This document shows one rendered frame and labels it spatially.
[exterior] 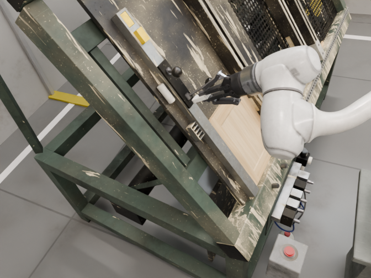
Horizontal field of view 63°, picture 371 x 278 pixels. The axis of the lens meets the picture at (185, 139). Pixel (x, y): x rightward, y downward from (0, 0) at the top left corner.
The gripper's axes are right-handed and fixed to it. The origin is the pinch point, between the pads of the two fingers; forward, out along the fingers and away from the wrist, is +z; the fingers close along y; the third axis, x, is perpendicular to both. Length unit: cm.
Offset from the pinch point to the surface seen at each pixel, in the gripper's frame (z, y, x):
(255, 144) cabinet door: 14, 45, 24
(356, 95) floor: 36, 149, 206
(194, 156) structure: 20.0, 22.9, -4.4
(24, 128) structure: 104, -25, -20
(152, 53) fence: 11.6, -20.6, 3.9
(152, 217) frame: 55, 43, -23
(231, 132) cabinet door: 14.0, 28.6, 15.8
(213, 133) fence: 11.6, 19.8, 4.7
